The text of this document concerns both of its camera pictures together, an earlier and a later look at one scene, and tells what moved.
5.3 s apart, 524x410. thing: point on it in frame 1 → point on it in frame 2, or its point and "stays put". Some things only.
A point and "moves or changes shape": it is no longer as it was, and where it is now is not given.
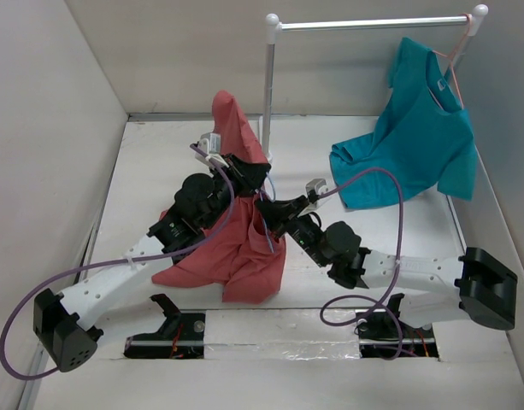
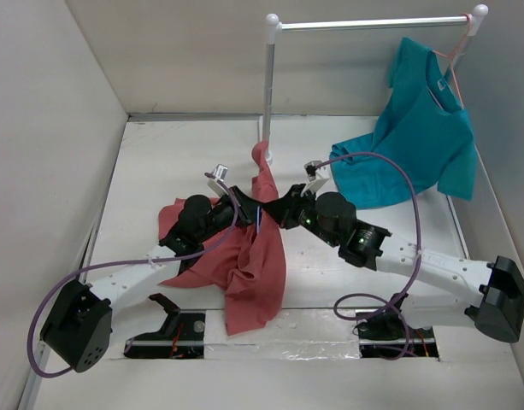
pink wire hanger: (451, 63) stays put
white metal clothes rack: (276, 23) stays put
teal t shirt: (423, 137) stays put
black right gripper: (279, 212) → (281, 207)
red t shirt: (237, 254) moves or changes shape
